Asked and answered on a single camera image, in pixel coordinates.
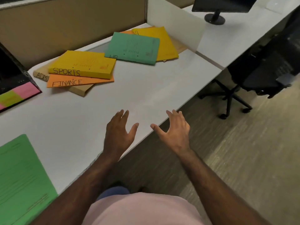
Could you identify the green paper label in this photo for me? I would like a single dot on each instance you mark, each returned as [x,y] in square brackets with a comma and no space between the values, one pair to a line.
[9,98]

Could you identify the person's left forearm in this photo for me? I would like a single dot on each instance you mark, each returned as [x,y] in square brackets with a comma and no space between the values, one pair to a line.
[82,187]

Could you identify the thick yellow file folder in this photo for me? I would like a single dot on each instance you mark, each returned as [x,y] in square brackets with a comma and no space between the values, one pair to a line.
[82,63]

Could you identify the person's left thumb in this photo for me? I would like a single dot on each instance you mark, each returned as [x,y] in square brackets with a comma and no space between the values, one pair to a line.
[133,130]

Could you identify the person's right middle finger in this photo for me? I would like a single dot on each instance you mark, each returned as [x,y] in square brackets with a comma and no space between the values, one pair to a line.
[175,115]

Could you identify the teal green file folder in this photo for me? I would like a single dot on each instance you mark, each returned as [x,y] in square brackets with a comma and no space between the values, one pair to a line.
[133,48]

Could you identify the person's left hand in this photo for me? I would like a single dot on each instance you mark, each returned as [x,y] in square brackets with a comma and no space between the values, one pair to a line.
[116,138]

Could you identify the orange file folder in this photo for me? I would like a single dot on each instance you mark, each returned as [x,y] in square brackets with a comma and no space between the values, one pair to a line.
[127,32]
[70,83]

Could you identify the pink paper label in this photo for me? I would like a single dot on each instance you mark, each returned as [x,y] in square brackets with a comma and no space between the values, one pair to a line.
[27,90]

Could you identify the thick brown file folder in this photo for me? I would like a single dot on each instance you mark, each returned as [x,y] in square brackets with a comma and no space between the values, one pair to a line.
[80,90]

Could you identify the person's right hand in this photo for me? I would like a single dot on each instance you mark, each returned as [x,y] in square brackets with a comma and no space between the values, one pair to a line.
[177,135]

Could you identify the person's right forearm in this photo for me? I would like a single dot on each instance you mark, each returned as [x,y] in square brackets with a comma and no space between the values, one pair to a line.
[215,192]

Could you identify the person's pink shirt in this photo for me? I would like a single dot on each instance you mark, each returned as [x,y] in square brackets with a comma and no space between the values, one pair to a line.
[143,209]

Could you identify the person's blue trousers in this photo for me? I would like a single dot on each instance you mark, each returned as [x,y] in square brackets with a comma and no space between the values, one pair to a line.
[113,191]

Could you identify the black office chair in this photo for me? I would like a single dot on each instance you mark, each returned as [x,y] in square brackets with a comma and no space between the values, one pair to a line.
[264,65]

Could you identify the person's right thumb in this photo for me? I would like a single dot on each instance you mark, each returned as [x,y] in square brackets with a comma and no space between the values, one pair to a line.
[157,129]

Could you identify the bright green file folder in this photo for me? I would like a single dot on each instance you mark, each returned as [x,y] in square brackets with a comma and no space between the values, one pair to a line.
[21,182]

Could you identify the thin yellow file folder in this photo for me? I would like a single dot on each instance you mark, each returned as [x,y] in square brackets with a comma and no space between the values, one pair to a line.
[167,44]

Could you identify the white desk divider panel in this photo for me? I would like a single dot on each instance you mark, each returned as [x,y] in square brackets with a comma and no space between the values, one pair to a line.
[175,21]

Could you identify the black computer monitor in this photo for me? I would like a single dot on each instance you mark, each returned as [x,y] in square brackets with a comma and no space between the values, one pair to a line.
[222,4]

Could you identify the thin brown file folder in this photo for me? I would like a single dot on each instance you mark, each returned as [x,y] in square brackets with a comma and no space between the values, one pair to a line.
[181,46]

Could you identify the beige cubicle partition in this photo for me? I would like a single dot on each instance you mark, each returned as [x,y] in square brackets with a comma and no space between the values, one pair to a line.
[70,25]

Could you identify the black file tray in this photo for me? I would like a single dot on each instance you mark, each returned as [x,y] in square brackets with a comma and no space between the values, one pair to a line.
[11,72]

